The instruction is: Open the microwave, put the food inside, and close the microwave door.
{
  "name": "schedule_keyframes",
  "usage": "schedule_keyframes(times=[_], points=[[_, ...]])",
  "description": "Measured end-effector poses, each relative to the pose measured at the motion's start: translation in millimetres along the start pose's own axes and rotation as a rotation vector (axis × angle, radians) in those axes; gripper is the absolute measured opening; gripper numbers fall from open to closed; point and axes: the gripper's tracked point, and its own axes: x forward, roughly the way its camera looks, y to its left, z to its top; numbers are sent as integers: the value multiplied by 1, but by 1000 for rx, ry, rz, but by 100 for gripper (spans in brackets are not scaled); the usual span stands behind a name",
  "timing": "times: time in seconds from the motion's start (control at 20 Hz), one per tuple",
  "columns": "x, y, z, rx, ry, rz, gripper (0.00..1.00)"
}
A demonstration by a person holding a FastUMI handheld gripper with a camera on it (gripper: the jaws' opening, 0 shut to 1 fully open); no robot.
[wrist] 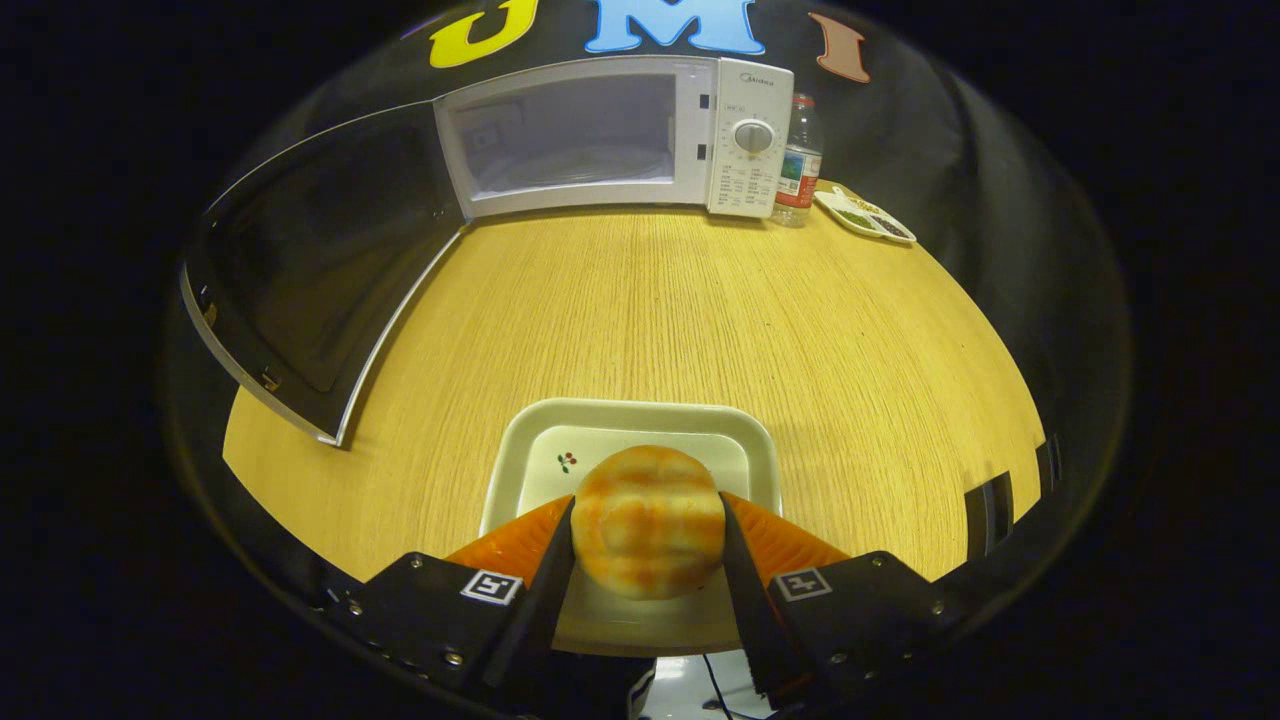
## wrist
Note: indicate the white divided dish of beans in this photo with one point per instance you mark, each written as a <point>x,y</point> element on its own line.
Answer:
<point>865,218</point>

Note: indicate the cream square plate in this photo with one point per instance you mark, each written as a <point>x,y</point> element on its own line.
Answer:
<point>530,450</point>

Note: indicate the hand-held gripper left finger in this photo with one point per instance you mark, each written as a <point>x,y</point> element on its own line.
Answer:
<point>545,600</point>

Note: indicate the round golden bread bun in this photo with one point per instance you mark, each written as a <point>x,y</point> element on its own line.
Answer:
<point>648,520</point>

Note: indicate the white microwave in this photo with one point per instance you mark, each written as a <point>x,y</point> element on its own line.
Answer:
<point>740,170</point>

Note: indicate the clear plastic water bottle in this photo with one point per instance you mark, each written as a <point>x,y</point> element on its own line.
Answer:
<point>798,165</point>

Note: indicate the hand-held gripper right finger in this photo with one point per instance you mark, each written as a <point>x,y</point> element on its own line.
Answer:
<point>748,590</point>

